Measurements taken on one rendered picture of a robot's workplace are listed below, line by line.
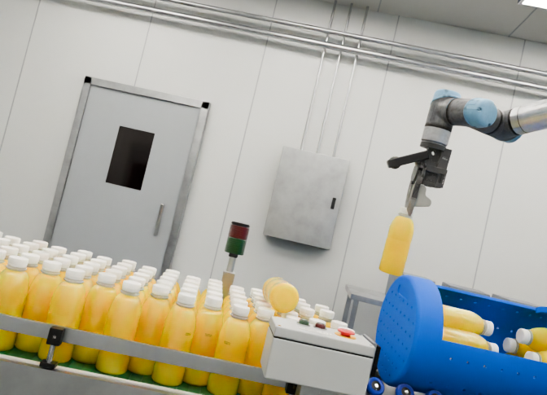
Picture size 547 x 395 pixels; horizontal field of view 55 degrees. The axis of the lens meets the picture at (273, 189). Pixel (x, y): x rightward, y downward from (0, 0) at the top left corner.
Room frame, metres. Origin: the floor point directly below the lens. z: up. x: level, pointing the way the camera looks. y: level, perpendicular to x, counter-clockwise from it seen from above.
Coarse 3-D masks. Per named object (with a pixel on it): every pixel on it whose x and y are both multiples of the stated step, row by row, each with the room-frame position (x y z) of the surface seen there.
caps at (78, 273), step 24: (0, 240) 1.31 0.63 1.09; (24, 264) 1.13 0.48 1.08; (48, 264) 1.15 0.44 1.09; (72, 264) 1.30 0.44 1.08; (96, 264) 1.28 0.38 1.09; (120, 264) 1.38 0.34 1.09; (168, 288) 1.19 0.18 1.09; (192, 288) 1.29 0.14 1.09; (216, 288) 1.34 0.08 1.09; (240, 288) 1.44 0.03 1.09; (240, 312) 1.16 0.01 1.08
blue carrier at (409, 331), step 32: (416, 288) 1.30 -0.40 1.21; (448, 288) 1.44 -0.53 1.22; (384, 320) 1.46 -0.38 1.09; (416, 320) 1.25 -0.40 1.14; (512, 320) 1.52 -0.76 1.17; (544, 320) 1.51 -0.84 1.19; (384, 352) 1.41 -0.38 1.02; (416, 352) 1.24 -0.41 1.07; (448, 352) 1.24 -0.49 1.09; (480, 352) 1.25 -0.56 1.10; (416, 384) 1.29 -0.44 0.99; (448, 384) 1.28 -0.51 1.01; (480, 384) 1.27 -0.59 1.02; (512, 384) 1.27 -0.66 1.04; (544, 384) 1.27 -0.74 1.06
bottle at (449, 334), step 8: (448, 328) 1.32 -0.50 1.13; (448, 336) 1.30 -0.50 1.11; (456, 336) 1.31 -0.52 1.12; (464, 336) 1.31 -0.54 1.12; (472, 336) 1.32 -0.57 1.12; (480, 336) 1.33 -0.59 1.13; (464, 344) 1.30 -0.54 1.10; (472, 344) 1.31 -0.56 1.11; (480, 344) 1.31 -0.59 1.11; (488, 344) 1.34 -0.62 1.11
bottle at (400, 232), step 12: (396, 216) 1.49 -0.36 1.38; (408, 216) 1.47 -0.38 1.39; (396, 228) 1.47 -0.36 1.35; (408, 228) 1.46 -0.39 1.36; (396, 240) 1.47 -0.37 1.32; (408, 240) 1.47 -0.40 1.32; (384, 252) 1.49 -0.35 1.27; (396, 252) 1.47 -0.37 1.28; (408, 252) 1.48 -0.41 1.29; (384, 264) 1.48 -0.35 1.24; (396, 264) 1.47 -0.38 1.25
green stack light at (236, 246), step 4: (228, 236) 1.69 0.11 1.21; (228, 240) 1.68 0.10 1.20; (232, 240) 1.67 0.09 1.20; (236, 240) 1.67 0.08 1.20; (240, 240) 1.67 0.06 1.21; (244, 240) 1.68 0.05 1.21; (228, 244) 1.67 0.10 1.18; (232, 244) 1.67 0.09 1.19; (236, 244) 1.67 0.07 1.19; (240, 244) 1.67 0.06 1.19; (244, 244) 1.68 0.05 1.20; (228, 248) 1.67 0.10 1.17; (232, 248) 1.67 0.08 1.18; (236, 248) 1.67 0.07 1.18; (240, 248) 1.67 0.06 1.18; (244, 248) 1.69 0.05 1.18; (232, 252) 1.67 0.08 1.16; (236, 252) 1.67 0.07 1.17; (240, 252) 1.67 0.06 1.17
